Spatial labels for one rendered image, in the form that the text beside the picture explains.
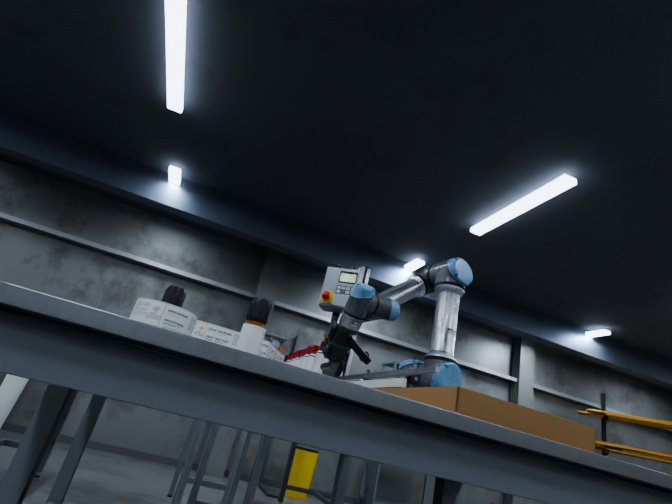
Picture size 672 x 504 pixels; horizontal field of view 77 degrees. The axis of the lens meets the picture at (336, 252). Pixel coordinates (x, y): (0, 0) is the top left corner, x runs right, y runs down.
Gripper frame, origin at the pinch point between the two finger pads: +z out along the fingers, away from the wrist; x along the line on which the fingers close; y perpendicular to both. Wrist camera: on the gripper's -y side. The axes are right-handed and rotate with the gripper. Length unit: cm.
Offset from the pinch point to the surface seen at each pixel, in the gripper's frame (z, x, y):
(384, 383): -22.0, 44.6, 5.0
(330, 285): -22, -52, -1
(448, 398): -36, 80, 13
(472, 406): -37, 82, 11
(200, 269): 103, -495, 63
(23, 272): 171, -461, 263
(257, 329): -3.8, -17.1, 27.8
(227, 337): 10, -36, 35
